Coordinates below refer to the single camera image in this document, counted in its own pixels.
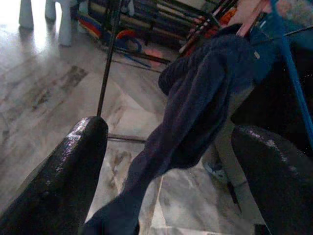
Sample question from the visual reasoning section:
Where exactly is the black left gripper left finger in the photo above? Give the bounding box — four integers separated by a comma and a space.
0, 116, 109, 235

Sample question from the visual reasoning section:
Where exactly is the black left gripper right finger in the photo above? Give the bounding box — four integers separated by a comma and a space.
230, 124, 313, 235

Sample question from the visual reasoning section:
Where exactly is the blue plastic hanger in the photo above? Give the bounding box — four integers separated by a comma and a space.
268, 0, 313, 140

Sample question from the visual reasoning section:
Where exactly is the pink plastic hanger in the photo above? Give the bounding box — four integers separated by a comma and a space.
234, 0, 272, 39

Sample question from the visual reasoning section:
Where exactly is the black garment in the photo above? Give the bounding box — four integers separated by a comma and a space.
231, 29, 313, 157

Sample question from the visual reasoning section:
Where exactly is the black metal drying rack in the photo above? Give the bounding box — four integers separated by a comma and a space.
88, 0, 313, 145

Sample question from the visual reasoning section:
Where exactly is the navy blue garment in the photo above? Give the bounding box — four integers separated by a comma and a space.
83, 23, 282, 235

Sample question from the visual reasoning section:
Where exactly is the white child chair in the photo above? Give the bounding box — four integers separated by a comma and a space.
18, 0, 73, 47

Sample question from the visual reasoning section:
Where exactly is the rainbow striped mat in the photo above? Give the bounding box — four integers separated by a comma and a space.
77, 13, 103, 40

